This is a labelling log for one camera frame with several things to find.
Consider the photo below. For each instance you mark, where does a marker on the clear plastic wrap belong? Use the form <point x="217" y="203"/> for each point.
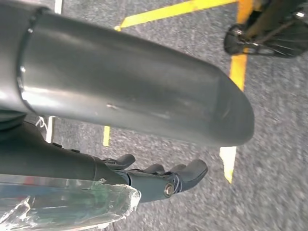
<point x="72" y="204"/>

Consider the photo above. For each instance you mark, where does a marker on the black robot foot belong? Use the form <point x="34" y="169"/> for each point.
<point x="284" y="38"/>

